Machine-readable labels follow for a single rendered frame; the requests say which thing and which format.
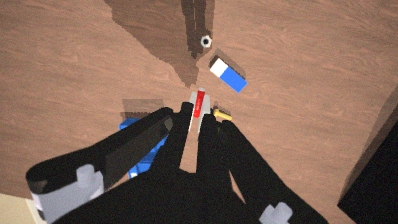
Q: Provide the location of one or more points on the yellow bolt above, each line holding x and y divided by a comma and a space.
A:
216, 112

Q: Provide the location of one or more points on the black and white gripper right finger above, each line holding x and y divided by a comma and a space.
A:
263, 191

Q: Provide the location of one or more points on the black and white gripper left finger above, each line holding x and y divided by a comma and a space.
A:
63, 183

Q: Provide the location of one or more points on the blue three-compartment bin rack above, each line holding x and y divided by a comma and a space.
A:
140, 166

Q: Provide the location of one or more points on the grey hex nut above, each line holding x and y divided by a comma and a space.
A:
206, 41

